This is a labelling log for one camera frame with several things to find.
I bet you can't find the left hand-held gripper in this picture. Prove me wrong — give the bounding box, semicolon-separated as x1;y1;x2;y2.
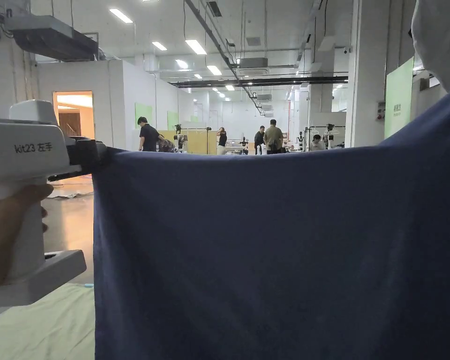
0;99;112;309

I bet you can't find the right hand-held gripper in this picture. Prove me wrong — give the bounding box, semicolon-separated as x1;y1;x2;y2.
410;0;450;94

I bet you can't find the dark blue garment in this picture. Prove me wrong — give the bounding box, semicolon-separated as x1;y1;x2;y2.
92;80;450;360

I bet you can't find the person's left hand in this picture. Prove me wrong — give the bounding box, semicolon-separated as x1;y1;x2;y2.
0;183;55;295

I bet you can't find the bed with pale green sheet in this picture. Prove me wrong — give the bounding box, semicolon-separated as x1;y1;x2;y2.
0;283;97;360

